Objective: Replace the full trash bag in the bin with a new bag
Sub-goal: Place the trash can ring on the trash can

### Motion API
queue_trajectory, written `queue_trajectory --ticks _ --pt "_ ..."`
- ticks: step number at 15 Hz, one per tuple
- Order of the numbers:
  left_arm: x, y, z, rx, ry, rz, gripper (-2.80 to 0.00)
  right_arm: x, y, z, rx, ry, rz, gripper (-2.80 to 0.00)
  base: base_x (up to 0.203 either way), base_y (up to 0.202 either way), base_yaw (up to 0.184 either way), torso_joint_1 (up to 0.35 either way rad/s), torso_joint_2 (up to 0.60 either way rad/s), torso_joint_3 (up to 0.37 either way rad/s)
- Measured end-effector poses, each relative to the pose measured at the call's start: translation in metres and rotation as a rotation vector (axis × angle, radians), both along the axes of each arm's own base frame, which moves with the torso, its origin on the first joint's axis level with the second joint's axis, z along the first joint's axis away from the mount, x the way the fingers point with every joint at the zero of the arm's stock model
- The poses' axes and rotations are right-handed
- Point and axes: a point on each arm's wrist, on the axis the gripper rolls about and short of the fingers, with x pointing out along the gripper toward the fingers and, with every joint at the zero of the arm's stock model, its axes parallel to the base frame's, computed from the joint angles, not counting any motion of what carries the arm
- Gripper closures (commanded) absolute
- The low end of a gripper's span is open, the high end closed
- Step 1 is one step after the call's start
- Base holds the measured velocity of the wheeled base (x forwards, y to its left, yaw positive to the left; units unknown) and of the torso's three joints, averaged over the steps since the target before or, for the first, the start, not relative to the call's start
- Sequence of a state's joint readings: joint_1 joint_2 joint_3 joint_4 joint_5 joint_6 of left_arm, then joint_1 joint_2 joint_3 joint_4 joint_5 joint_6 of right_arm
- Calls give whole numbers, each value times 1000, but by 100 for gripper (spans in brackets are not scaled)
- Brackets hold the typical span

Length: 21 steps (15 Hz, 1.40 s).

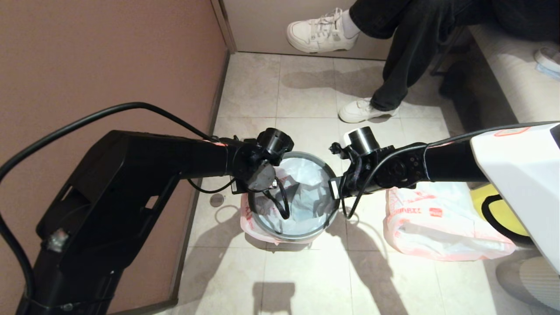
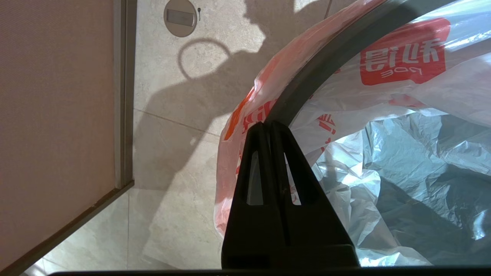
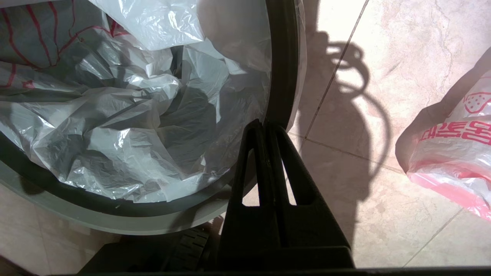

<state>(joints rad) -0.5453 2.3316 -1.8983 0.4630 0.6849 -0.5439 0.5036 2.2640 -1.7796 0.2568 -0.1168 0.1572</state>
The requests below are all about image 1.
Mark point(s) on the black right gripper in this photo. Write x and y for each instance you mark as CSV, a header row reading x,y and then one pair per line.
x,y
343,186

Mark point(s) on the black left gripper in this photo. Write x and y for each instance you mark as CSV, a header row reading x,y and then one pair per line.
x,y
238,188

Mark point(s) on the white red plastic bag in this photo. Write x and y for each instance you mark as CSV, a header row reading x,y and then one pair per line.
x,y
306,197

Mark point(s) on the used white pink-rimmed trash bag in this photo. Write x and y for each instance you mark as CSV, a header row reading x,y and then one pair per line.
x,y
428,227

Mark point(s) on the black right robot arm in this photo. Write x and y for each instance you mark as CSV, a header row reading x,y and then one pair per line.
x,y
503,170

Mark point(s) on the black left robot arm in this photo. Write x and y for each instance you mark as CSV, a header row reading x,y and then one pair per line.
x,y
122,197

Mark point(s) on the yellow plastic bag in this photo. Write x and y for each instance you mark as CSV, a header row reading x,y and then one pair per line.
x,y
507,216

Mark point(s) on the grey floor door stopper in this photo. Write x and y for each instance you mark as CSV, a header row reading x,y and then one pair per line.
x,y
216,200

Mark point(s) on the plain white sneaker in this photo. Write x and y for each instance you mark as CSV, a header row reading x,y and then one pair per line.
x,y
356,112

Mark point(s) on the white sneaker with grey laces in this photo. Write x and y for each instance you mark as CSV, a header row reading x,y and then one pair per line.
x,y
321,37

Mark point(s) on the black bench leg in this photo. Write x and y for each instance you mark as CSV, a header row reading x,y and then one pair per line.
x,y
459,87

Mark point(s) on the white sock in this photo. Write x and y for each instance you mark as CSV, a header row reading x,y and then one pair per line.
x,y
350,25

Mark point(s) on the black trousers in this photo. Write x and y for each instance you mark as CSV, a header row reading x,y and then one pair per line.
x,y
415,35

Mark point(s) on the beige upholstered bench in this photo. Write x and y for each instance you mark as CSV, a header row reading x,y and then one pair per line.
x,y
516,74

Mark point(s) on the grey ribbed rounded object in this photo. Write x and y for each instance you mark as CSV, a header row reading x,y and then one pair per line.
x,y
529,284

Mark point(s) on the white round object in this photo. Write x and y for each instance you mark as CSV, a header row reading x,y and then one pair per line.
x,y
549,57

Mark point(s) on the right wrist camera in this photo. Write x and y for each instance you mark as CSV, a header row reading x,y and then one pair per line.
x,y
337,148

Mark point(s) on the grey-brown door frame post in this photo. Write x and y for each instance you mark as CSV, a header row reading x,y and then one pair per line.
x,y
224,26

